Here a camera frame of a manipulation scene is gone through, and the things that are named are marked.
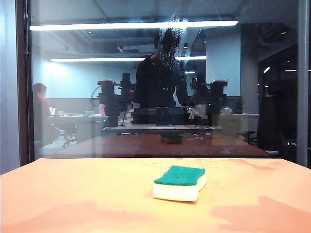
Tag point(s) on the grey window frame post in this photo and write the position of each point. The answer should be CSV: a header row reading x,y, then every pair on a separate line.
x,y
305,97

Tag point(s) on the large glass window pane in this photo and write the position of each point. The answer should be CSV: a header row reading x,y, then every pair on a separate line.
x,y
97,72

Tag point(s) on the dark brown window frame post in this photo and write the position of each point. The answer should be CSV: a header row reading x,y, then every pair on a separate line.
x,y
22,85

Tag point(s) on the green and yellow sponge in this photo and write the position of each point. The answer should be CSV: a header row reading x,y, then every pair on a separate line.
x,y
179,189

